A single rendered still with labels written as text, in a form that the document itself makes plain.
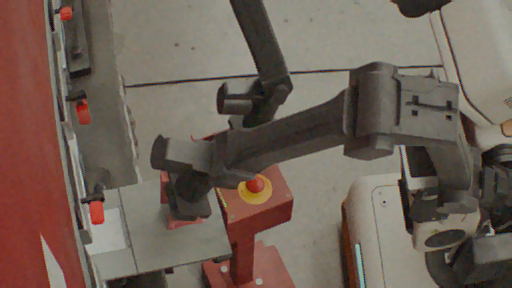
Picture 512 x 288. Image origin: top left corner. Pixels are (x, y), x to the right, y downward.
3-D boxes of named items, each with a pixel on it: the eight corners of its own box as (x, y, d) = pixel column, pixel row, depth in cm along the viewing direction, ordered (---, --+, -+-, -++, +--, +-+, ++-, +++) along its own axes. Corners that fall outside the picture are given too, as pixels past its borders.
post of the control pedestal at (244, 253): (253, 280, 238) (257, 202, 191) (236, 286, 237) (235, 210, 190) (246, 265, 240) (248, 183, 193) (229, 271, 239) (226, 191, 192)
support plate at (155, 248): (232, 255, 149) (232, 253, 148) (96, 282, 145) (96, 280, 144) (208, 170, 157) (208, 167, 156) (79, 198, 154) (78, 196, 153)
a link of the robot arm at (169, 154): (243, 187, 128) (249, 133, 130) (175, 172, 123) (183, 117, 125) (209, 195, 139) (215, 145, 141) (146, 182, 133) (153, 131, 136)
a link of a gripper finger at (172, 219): (156, 239, 145) (177, 215, 138) (147, 204, 148) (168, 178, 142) (189, 240, 148) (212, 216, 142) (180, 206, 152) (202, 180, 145)
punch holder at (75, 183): (95, 248, 129) (76, 205, 115) (49, 256, 128) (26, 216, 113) (79, 169, 136) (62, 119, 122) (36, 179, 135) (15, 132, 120)
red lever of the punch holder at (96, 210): (105, 214, 116) (102, 189, 125) (80, 219, 116) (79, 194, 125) (108, 225, 117) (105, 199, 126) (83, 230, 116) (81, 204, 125)
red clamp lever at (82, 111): (94, 124, 143) (86, 95, 135) (73, 129, 142) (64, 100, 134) (92, 116, 144) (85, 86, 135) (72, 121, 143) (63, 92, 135)
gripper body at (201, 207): (175, 219, 139) (193, 197, 134) (162, 168, 144) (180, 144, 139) (208, 220, 143) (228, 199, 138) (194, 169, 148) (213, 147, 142)
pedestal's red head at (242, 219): (291, 220, 189) (297, 185, 173) (227, 245, 185) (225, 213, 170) (256, 149, 197) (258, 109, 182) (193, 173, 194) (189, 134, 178)
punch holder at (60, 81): (75, 144, 138) (59, 93, 124) (32, 155, 137) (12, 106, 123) (65, 76, 145) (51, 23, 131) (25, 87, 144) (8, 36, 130)
